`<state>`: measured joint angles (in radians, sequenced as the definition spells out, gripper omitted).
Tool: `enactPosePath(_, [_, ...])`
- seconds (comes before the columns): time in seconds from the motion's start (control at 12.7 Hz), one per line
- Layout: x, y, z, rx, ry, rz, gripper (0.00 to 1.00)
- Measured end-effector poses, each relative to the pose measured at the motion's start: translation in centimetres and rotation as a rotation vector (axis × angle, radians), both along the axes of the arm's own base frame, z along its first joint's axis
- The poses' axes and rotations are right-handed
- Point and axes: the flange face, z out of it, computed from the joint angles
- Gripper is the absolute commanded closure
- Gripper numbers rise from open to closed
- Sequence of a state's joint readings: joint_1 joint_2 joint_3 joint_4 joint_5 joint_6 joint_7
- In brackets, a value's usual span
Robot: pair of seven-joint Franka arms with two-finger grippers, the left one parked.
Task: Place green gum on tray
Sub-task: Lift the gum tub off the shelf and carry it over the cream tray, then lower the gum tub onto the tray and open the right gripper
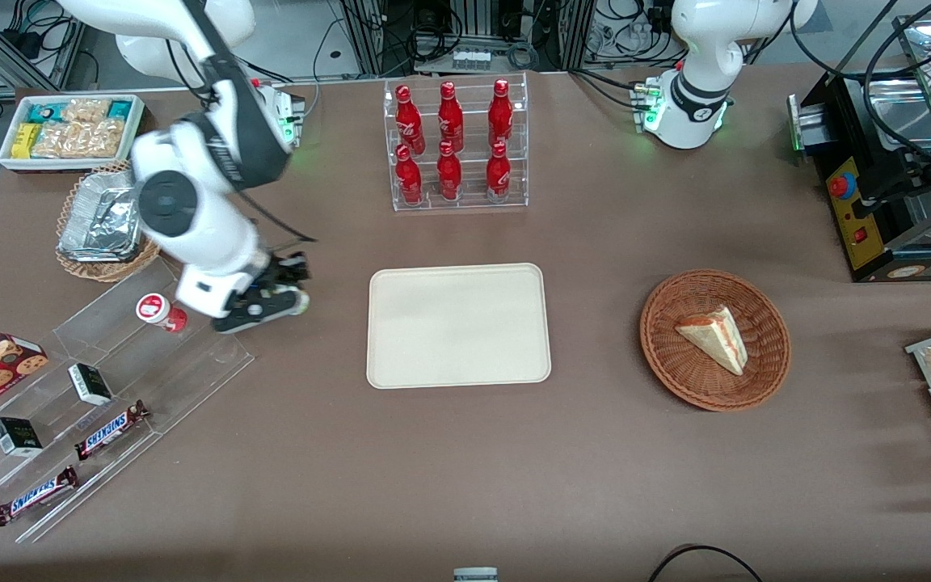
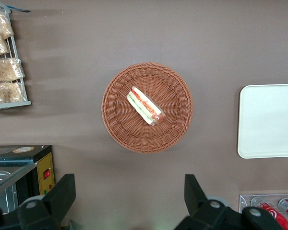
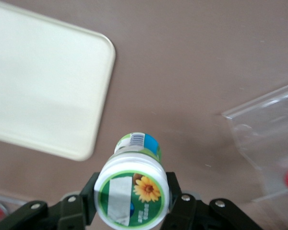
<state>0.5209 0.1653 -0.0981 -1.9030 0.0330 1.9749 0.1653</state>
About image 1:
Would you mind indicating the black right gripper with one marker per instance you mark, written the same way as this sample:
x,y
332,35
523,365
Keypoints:
x,y
280,271

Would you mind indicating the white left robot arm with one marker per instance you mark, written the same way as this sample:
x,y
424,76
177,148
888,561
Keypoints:
x,y
700,48

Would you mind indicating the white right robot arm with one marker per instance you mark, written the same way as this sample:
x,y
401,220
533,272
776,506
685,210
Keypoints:
x,y
199,218

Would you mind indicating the red gum bottle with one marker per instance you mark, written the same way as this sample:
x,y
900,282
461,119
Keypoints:
x,y
157,310

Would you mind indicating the beige rectangular tray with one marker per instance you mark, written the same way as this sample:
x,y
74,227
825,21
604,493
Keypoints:
x,y
457,325

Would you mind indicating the white snack tray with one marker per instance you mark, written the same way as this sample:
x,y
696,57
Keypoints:
x,y
134,121

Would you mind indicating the black machine with yellow panel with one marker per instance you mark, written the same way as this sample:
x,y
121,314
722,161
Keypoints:
x,y
841,129

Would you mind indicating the clear acrylic tiered stand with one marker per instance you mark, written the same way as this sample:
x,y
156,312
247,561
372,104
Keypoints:
x,y
183,372

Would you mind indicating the red cola bottle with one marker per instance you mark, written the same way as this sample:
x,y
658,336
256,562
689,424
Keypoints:
x,y
449,174
498,174
409,178
500,117
408,121
450,120

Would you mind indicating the light tan wicker basket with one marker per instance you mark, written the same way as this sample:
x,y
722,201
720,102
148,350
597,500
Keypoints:
x,y
98,269

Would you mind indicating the silver foil container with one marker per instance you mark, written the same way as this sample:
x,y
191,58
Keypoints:
x,y
102,218

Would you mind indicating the clear acrylic bottle rack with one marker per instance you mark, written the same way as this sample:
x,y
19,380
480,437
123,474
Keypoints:
x,y
469,198

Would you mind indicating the wrapped triangle sandwich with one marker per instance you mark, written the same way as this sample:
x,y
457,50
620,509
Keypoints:
x,y
716,339

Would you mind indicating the small black box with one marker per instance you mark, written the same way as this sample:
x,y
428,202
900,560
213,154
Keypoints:
x,y
90,385
17,437

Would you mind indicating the teal snack pack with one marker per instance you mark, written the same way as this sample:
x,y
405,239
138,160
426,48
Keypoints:
x,y
47,113
120,110

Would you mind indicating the Snickers bar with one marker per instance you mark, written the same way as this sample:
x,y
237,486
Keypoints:
x,y
35,495
110,430

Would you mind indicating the clear cracker bag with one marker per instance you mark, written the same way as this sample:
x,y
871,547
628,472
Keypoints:
x,y
86,110
77,139

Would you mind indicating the round dark brown wicker basket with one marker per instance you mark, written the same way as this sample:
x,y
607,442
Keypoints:
x,y
676,372

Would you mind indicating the white power strip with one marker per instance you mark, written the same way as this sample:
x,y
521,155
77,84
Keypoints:
x,y
471,60

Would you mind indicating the yellow snack pack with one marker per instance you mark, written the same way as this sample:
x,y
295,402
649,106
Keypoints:
x,y
26,141

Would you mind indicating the small grey device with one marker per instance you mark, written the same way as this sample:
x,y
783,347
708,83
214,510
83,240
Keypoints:
x,y
475,575

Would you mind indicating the aluminium frame rack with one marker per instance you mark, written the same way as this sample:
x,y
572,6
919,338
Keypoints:
x,y
368,40

